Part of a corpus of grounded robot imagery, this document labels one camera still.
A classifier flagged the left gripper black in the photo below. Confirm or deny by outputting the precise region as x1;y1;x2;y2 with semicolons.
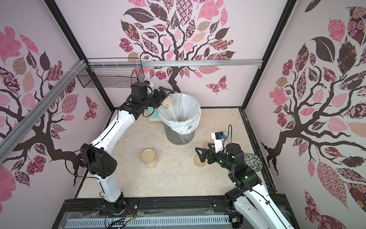
141;86;172;108

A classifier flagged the glass jar tan lid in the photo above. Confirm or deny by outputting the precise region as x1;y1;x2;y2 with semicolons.
162;95;176;110
141;149;158;169

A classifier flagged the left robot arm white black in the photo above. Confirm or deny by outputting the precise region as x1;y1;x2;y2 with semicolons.
80;81;175;215

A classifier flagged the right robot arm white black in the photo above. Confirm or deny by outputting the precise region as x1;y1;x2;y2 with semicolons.
195;143;294;229

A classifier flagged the mint green toaster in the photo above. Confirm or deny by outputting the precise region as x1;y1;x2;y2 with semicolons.
148;107;161;122

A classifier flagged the grey trash bin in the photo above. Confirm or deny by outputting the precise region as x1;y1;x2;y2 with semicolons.
163;121;195;146

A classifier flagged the white trash bag liner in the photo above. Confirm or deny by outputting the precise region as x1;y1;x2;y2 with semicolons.
158;93;202;135

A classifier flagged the patterned ball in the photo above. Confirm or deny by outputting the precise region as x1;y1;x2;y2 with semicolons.
244;154;263;172

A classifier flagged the black wire basket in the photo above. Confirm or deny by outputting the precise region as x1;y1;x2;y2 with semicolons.
77;57;145;88

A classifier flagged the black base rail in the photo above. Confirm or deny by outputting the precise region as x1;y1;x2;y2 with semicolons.
52;194;299;229

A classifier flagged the aluminium rail back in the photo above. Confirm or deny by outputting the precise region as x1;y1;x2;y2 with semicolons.
88;59;263;67

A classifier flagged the aluminium rail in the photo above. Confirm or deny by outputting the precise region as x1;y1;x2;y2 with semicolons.
1;60;86;162
88;59;263;67

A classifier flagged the white slotted cable duct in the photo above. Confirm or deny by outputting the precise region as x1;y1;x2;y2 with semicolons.
64;215;231;229

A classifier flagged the aluminium rail left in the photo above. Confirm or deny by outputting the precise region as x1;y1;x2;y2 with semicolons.
1;60;86;162

